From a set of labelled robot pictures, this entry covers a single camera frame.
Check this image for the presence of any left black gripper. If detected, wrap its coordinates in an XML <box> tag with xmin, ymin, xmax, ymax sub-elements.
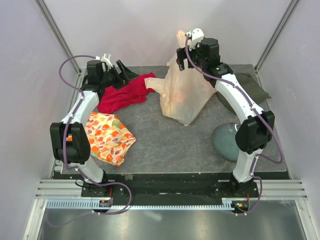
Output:
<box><xmin>100</xmin><ymin>60</ymin><xmax>139</xmax><ymax>91</ymax></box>

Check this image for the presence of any translucent plastic bag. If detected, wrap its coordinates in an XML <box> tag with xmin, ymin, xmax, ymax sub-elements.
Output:
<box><xmin>144</xmin><ymin>29</ymin><xmax>218</xmax><ymax>127</ymax></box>

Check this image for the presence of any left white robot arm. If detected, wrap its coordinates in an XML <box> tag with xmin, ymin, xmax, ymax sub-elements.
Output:
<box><xmin>49</xmin><ymin>57</ymin><xmax>138</xmax><ymax>197</ymax></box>

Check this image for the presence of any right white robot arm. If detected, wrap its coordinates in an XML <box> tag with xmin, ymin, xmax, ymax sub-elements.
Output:
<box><xmin>176</xmin><ymin>34</ymin><xmax>275</xmax><ymax>197</ymax></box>

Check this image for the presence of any red cloth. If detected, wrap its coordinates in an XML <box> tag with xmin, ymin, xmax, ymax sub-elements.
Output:
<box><xmin>97</xmin><ymin>72</ymin><xmax>156</xmax><ymax>114</ymax></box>

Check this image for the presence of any floral orange cloth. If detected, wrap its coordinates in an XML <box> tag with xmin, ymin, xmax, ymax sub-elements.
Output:
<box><xmin>84</xmin><ymin>112</ymin><xmax>136</xmax><ymax>167</ymax></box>

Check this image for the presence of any olive green cloth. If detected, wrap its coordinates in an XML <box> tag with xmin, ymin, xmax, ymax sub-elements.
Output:
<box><xmin>216</xmin><ymin>72</ymin><xmax>272</xmax><ymax>110</ymax></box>

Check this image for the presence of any blue ceramic plate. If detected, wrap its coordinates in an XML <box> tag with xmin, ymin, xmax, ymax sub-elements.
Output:
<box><xmin>211</xmin><ymin>122</ymin><xmax>240</xmax><ymax>162</ymax></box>

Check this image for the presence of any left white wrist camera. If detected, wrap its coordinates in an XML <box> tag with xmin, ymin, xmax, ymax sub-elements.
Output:
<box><xmin>95</xmin><ymin>52</ymin><xmax>113</xmax><ymax>69</ymax></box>

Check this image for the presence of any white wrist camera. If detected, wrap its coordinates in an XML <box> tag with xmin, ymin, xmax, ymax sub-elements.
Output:
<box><xmin>186</xmin><ymin>27</ymin><xmax>204</xmax><ymax>51</ymax></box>
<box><xmin>95</xmin><ymin>52</ymin><xmax>113</xmax><ymax>69</ymax></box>

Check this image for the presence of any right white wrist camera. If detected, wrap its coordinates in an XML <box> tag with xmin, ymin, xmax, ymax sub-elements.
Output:
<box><xmin>186</xmin><ymin>27</ymin><xmax>204</xmax><ymax>51</ymax></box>

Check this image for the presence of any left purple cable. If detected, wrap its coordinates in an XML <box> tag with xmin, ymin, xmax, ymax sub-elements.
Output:
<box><xmin>44</xmin><ymin>54</ymin><xmax>133</xmax><ymax>228</ymax></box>

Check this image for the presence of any purple cable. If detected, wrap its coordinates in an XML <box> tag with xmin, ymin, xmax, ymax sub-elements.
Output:
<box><xmin>184</xmin><ymin>33</ymin><xmax>285</xmax><ymax>217</ymax></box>
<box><xmin>44</xmin><ymin>54</ymin><xmax>133</xmax><ymax>228</ymax></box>

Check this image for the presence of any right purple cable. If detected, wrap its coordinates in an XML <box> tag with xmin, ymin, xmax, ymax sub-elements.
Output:
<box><xmin>184</xmin><ymin>33</ymin><xmax>285</xmax><ymax>217</ymax></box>

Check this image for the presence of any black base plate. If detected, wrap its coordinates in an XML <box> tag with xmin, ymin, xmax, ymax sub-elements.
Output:
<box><xmin>76</xmin><ymin>173</ymin><xmax>259</xmax><ymax>205</ymax></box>

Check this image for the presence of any slotted cable duct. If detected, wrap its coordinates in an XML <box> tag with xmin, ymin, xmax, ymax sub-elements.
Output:
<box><xmin>46</xmin><ymin>199</ymin><xmax>235</xmax><ymax>211</ymax></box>

